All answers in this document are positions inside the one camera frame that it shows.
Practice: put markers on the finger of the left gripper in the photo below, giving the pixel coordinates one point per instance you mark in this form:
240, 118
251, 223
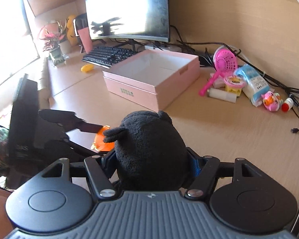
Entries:
69, 121

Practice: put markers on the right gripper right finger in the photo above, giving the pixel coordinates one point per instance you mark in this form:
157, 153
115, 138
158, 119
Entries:
202, 179

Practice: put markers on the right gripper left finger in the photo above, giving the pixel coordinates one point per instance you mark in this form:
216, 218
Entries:
99, 170

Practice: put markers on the black plush toy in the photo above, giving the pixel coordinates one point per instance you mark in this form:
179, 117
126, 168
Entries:
150, 152

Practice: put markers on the white cylinder tube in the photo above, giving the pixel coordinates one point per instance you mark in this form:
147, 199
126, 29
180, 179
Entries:
222, 95

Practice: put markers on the pink yellow toy cup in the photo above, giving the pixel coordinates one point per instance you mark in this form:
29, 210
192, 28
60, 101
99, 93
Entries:
234, 84

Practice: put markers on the pink duck toy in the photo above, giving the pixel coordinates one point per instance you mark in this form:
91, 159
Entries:
272, 101

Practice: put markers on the blue tissue pack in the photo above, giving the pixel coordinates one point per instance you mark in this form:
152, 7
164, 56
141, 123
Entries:
255, 87

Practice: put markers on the pink toy strainer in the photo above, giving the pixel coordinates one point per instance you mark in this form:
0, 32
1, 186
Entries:
225, 63

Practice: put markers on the yellow corn toy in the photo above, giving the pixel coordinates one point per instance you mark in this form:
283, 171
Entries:
87, 68

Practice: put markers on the black keyboard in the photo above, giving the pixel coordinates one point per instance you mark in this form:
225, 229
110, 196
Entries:
106, 57

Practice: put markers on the potted red plant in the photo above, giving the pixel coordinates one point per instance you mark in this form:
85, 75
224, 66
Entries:
53, 34

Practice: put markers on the yellow plush toy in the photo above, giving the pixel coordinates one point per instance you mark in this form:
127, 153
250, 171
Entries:
70, 33

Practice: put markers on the white flat box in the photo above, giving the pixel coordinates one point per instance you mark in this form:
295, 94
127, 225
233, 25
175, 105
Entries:
217, 83

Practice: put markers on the pink card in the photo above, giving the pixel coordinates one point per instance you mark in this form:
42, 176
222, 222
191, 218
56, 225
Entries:
84, 35

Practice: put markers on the pink cardboard box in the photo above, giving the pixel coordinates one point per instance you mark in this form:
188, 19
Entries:
153, 78

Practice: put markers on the black plug end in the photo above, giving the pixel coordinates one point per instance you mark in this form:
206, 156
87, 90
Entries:
295, 130

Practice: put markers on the black device behind card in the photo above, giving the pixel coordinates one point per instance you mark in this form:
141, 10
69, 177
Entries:
80, 22

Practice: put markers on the red capped white bottle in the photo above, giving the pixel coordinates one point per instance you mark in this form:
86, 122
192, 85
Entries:
287, 104

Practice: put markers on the curved computer monitor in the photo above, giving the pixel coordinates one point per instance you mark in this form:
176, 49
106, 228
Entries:
130, 19

